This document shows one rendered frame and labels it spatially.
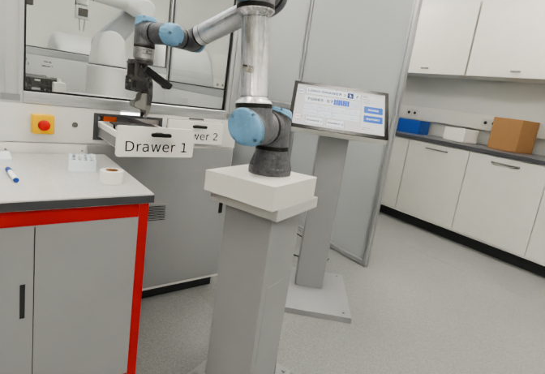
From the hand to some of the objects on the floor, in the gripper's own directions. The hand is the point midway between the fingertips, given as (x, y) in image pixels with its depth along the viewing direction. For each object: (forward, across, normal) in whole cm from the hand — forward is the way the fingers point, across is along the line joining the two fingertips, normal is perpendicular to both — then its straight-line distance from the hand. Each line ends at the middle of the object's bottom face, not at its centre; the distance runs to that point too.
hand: (145, 114), depth 146 cm
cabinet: (+96, -71, +6) cm, 119 cm away
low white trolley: (+96, +7, -40) cm, 104 cm away
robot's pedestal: (+97, +42, +30) cm, 110 cm away
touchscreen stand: (+97, +4, +101) cm, 140 cm away
